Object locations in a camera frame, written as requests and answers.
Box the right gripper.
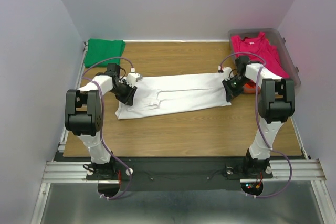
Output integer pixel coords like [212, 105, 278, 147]
[223, 75, 251, 102]

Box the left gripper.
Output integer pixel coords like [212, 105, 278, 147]
[110, 80, 138, 106]

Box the white t shirt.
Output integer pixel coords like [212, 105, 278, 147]
[115, 72, 231, 120]

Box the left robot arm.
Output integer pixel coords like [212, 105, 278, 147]
[65, 63, 142, 179]

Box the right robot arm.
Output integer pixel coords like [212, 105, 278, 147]
[222, 53, 295, 177]

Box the orange t shirt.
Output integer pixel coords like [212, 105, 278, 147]
[243, 82, 256, 94]

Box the pink t shirt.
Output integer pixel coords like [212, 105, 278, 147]
[231, 32, 289, 78]

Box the folded green t shirt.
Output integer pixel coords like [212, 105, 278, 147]
[84, 38, 125, 68]

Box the clear plastic bin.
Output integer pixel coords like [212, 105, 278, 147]
[228, 28, 301, 90]

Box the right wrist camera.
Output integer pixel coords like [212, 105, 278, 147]
[218, 66, 232, 79]

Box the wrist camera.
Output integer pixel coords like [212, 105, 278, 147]
[126, 68, 143, 87]
[218, 66, 232, 79]

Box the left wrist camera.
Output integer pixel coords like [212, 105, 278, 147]
[126, 68, 143, 87]

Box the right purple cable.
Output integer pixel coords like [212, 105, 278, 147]
[219, 52, 292, 198]

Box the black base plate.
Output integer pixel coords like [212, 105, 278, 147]
[52, 156, 274, 193]

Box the aluminium rail frame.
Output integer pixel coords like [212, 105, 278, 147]
[30, 41, 336, 224]

